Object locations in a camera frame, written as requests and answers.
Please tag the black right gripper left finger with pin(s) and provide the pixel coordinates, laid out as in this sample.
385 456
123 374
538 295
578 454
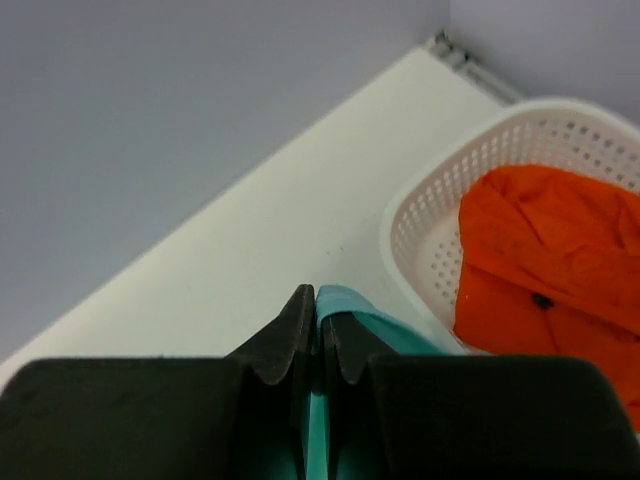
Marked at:
240 416

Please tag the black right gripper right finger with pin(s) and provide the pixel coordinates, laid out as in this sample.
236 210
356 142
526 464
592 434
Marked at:
531 417

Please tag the aluminium rail frame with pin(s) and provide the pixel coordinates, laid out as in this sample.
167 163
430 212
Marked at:
467 66

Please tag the white perforated plastic basket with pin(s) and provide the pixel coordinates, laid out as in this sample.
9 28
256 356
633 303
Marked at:
420 240

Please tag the teal t-shirt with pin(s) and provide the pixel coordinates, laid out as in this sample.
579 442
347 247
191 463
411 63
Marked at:
368 413

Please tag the orange crumpled t-shirt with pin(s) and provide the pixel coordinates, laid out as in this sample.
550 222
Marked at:
550 266

